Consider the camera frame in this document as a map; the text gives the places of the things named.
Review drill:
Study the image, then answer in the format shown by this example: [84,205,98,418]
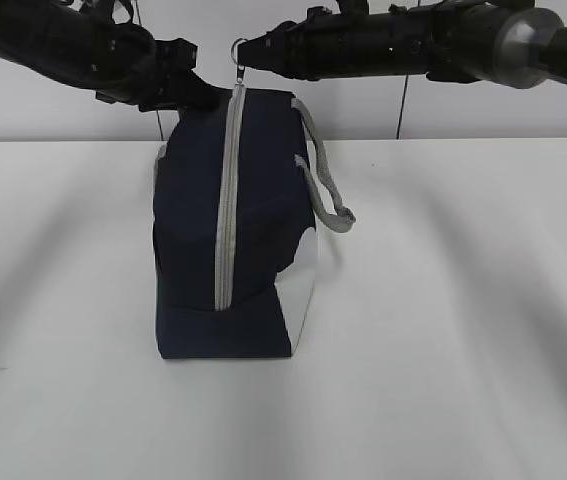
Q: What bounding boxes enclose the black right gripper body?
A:
[237,7,328,80]

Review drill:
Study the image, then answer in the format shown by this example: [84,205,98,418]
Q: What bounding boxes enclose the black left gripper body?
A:
[95,38,198,111]

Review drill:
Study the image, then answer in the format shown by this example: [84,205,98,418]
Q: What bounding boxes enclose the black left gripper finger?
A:
[176,70,225,110]

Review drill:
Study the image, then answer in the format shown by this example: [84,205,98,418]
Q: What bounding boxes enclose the navy insulated lunch bag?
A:
[153,80,356,361]

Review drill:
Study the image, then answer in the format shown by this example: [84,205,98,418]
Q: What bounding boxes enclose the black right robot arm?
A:
[235,1,567,89]

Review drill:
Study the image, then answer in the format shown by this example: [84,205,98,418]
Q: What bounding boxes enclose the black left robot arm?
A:
[0,1,220,112]

